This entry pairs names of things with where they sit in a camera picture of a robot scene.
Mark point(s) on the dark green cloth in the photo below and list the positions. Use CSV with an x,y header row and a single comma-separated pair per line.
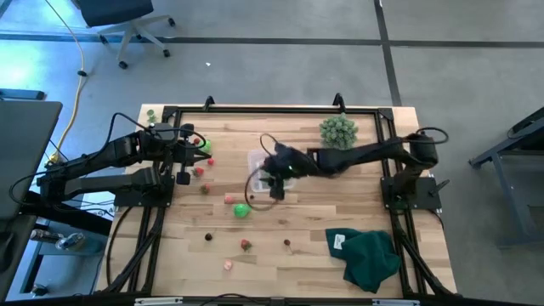
x,y
365,259

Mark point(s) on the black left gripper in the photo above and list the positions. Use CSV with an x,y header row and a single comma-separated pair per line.
x,y
187,155

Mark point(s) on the black metal rig frame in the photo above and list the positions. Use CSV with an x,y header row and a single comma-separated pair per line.
x,y
255,109

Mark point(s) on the green toy pear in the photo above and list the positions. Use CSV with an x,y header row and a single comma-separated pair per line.
x,y
241,210

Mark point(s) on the small pale green object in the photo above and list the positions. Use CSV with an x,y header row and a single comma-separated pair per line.
x,y
151,115

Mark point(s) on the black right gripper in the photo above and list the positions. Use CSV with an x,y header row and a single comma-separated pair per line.
x,y
289,163

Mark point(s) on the pink small block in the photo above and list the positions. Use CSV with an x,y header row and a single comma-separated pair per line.
x,y
228,264

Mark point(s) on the dark grey cabinet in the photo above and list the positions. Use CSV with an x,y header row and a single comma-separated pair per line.
x,y
13,255

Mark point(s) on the dark grey side table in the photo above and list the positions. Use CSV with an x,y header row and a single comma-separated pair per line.
x,y
25,149

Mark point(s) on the small green toy fruit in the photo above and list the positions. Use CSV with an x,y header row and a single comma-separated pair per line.
x,y
206,147

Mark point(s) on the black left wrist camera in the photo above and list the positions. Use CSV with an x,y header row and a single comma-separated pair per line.
x,y
163,131

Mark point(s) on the green potted plant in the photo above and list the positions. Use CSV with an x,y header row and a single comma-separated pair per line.
x,y
338,131

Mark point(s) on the black office chair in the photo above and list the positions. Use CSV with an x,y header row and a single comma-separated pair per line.
x,y
117,10

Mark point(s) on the grey metal cart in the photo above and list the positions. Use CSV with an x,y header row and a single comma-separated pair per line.
x,y
497,155

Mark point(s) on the red toy cherry with stem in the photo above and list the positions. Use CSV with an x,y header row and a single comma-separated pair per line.
x,y
287,242

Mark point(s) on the black flat bar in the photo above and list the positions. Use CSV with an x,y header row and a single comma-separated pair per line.
x,y
21,94

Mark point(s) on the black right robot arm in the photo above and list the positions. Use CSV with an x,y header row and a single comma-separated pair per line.
x,y
361,155

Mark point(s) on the metal bottle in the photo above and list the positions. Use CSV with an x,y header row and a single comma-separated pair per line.
x,y
42,236
70,241

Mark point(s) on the clear plastic tupperware container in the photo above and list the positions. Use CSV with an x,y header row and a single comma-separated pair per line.
x,y
255,163

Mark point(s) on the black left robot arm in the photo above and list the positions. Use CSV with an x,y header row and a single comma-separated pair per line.
x,y
106,153

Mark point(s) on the silver metal bracket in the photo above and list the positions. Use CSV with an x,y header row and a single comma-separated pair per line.
x,y
395,302
157,301

